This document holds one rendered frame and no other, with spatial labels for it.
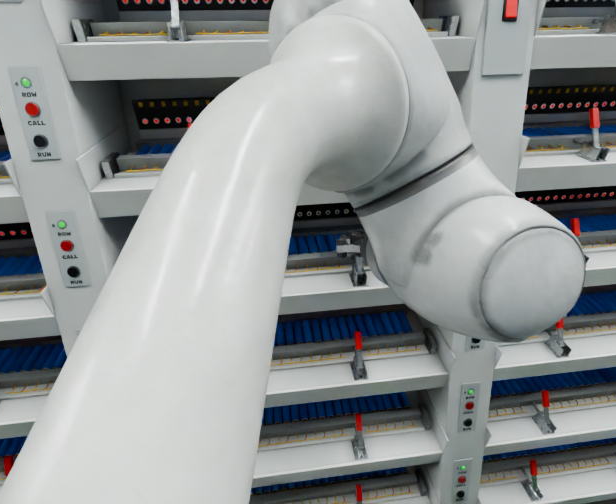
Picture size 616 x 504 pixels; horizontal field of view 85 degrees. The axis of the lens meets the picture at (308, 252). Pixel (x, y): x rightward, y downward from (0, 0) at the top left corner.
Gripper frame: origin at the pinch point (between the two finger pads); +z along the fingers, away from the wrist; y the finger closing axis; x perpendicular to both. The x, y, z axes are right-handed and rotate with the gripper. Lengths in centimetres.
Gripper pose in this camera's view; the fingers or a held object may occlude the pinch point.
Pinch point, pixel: (358, 240)
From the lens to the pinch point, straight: 60.7
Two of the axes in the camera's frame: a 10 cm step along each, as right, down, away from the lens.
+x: -0.7, -9.9, -1.0
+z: -1.0, -0.9, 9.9
